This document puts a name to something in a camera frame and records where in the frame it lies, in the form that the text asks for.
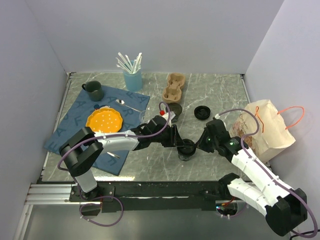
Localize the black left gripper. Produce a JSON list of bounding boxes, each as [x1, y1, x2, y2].
[[151, 126, 184, 150]]

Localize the black coffee cup lid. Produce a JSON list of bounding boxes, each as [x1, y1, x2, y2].
[[177, 138, 196, 156]]

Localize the dark translucent coffee cup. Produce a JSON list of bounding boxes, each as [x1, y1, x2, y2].
[[168, 102, 183, 123]]

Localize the brown cardboard cup carrier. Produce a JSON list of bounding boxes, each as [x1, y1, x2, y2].
[[162, 72, 186, 104]]

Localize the brown paper takeout bag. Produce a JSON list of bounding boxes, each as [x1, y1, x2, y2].
[[229, 99, 300, 163]]

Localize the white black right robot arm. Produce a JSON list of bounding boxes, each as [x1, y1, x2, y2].
[[196, 121, 308, 236]]

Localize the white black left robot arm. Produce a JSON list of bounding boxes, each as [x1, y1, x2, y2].
[[59, 115, 186, 201]]

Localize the stacked black cup lids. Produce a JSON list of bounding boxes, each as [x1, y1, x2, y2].
[[194, 105, 211, 121]]

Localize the clear plastic tumbler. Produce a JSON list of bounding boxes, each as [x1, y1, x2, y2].
[[139, 110, 148, 124]]

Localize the blue lettered placemat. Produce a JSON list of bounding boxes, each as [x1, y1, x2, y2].
[[43, 84, 151, 176]]

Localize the silver fork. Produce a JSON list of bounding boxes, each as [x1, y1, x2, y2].
[[107, 152, 120, 159]]

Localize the silver spoon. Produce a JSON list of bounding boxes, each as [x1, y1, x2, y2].
[[115, 99, 141, 113]]

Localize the blue straw holder cup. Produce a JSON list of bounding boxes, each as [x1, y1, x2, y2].
[[122, 70, 143, 92]]

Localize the orange dotted scalloped plate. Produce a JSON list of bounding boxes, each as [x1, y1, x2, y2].
[[85, 107, 123, 133]]

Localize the white wrapped straw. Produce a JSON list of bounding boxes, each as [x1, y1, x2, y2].
[[116, 58, 131, 74], [118, 52, 132, 73], [133, 52, 142, 74]]

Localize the dark green mug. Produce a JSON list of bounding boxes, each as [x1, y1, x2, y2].
[[81, 80, 104, 102]]

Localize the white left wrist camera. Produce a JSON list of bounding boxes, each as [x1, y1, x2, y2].
[[159, 110, 175, 127]]

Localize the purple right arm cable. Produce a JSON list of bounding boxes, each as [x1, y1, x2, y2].
[[213, 108, 319, 238]]

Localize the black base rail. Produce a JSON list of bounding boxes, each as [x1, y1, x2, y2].
[[25, 181, 232, 213]]

